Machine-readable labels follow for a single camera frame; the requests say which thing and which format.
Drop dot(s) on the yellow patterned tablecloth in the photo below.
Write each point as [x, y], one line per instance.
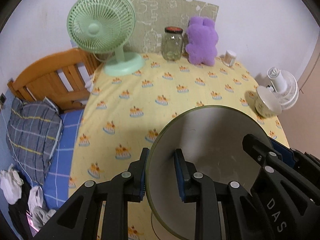
[126, 114]

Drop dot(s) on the glass jar dark lid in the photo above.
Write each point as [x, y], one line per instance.
[172, 43]

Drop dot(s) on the green desk fan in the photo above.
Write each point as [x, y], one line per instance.
[105, 26]

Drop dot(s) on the green patterned wall mat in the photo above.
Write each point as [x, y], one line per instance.
[153, 16]

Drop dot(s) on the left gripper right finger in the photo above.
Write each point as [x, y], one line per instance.
[223, 211]

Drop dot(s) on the cotton swab container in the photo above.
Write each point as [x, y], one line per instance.
[229, 58]

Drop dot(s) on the wall power outlet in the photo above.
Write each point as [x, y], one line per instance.
[2, 98]

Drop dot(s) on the white clip fan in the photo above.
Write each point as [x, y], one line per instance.
[284, 86]

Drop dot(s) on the purple plush toy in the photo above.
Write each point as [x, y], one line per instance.
[202, 40]

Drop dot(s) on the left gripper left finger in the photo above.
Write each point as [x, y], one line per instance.
[105, 202]

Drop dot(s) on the grey plaid pillow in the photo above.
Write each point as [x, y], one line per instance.
[33, 133]

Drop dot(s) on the pile of clothes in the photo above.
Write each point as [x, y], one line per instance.
[26, 206]

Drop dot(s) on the floral ceramic bowl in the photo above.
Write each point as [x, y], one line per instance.
[266, 103]
[210, 137]

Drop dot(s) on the blue bed sheet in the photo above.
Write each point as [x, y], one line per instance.
[58, 181]

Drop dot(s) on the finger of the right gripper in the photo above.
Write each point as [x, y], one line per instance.
[288, 200]
[304, 163]

